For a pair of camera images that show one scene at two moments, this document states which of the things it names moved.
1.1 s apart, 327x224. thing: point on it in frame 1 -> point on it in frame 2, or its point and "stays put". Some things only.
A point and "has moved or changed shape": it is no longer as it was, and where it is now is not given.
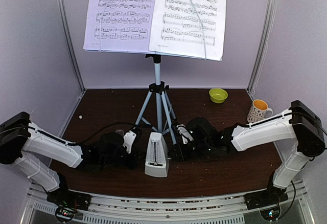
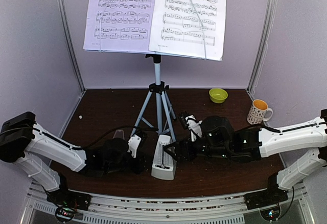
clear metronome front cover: x=121 y=131 stays put
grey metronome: x=157 y=163 has moved or changed shape
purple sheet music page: x=120 y=15 stays put
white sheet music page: x=189 y=18 stays put
